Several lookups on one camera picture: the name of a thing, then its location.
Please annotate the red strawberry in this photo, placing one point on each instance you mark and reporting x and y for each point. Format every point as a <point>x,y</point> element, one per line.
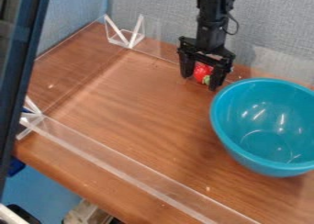
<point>202,73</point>

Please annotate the blue plastic bowl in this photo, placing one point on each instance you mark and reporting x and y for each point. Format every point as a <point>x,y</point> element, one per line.
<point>262,117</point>

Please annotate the clear acrylic barrier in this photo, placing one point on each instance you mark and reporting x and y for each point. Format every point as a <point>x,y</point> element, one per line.
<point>123,136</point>

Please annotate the blue clamp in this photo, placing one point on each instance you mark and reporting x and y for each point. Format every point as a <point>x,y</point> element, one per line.
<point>16,166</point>

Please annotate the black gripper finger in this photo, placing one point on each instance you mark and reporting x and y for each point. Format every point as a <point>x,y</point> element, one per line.
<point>187,64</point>
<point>221,70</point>

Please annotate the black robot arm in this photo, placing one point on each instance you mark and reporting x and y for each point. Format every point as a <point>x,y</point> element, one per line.
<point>206,49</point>

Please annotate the white black object under table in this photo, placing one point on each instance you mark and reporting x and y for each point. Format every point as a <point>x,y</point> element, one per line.
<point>12,214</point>

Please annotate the grey box under table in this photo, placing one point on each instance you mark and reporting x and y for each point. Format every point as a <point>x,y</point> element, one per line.
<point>86,213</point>

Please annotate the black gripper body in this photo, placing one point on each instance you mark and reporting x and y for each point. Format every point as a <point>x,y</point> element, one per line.
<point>217,55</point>

